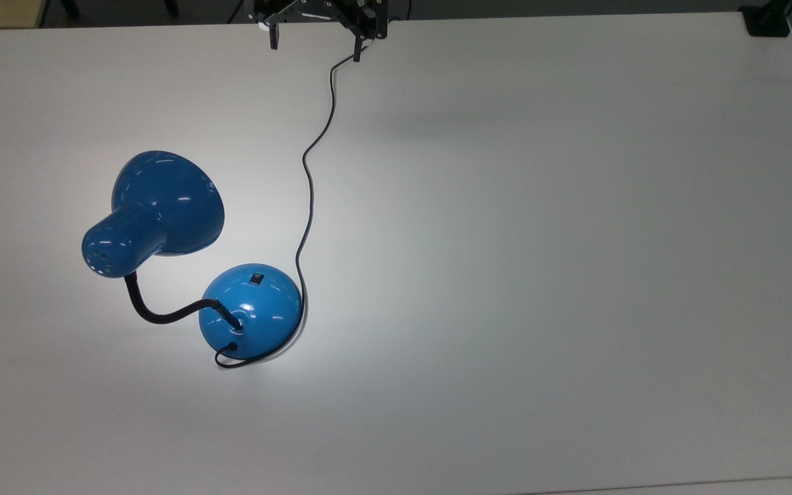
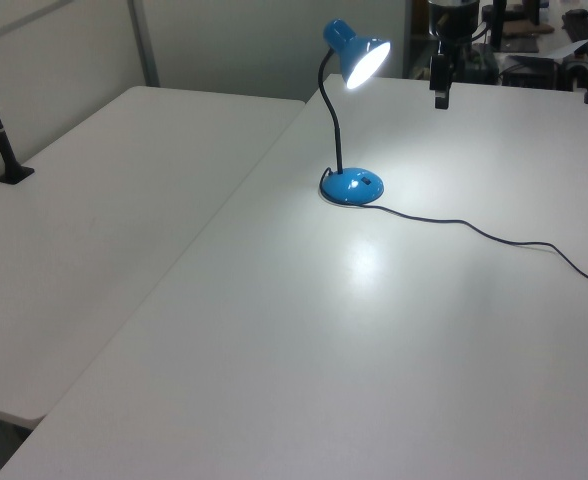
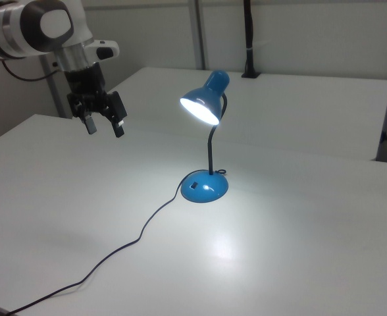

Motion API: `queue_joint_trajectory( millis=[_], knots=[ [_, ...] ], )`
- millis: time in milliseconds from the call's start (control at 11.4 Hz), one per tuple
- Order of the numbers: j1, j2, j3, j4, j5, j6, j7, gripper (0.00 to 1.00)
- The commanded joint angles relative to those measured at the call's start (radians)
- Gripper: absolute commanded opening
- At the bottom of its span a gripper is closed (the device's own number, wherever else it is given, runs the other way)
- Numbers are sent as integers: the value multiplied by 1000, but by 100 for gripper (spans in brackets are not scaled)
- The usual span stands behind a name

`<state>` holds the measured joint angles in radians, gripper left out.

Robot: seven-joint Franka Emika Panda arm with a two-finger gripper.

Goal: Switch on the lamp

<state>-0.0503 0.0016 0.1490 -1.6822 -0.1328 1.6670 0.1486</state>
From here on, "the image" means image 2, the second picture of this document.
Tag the blue gooseneck desk lamp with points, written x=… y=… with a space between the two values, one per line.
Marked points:
x=349 y=187

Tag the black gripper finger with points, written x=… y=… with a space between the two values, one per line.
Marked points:
x=441 y=80

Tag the white side table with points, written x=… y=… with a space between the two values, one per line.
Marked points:
x=99 y=225

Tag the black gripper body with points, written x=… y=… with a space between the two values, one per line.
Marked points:
x=454 y=22

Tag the black equipment box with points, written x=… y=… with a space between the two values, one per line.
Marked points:
x=529 y=72

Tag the thin black stand pole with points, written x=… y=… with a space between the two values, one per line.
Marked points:
x=498 y=22

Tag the white paper sheet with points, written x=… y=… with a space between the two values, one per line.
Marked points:
x=569 y=49

